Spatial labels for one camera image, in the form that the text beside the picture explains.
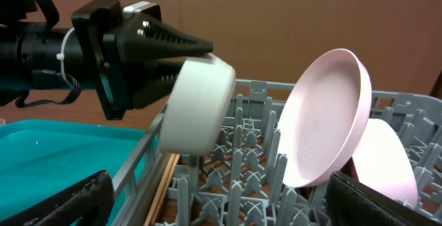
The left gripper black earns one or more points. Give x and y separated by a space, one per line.
116 43

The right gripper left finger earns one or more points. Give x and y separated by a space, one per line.
89 202

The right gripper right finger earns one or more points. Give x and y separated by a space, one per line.
351 203

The grey bowl with food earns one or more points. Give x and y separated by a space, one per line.
197 106

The wooden chopstick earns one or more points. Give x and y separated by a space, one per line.
169 181
160 191

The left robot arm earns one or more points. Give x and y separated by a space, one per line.
37 55

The grey dishwasher rack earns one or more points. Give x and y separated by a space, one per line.
235 175

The teal serving tray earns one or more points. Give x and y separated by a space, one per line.
40 158

